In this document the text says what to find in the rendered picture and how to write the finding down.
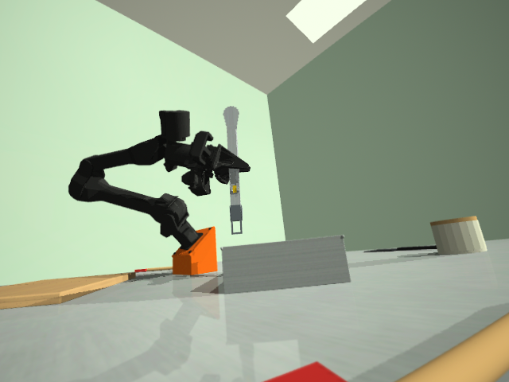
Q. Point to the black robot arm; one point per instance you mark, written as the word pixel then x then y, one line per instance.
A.
pixel 88 183

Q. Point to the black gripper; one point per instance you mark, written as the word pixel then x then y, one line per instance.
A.
pixel 215 158

